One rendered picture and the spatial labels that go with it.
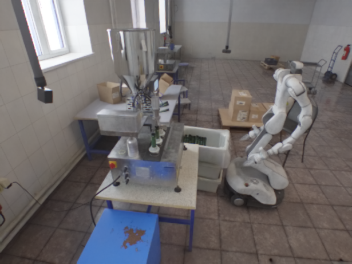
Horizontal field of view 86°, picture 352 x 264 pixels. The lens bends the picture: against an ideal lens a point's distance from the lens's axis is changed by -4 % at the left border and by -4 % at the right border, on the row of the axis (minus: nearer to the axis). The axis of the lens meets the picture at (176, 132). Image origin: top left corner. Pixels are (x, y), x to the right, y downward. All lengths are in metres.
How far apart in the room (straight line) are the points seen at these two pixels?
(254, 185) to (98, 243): 1.55
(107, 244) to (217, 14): 10.94
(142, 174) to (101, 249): 0.53
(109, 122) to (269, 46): 11.11
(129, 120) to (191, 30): 10.36
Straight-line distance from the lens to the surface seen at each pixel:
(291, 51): 12.38
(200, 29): 11.43
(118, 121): 1.31
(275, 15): 11.93
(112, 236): 1.54
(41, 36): 3.40
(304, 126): 1.94
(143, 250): 1.45
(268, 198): 2.40
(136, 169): 1.45
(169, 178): 1.44
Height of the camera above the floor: 1.86
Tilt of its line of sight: 30 degrees down
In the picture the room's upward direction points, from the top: straight up
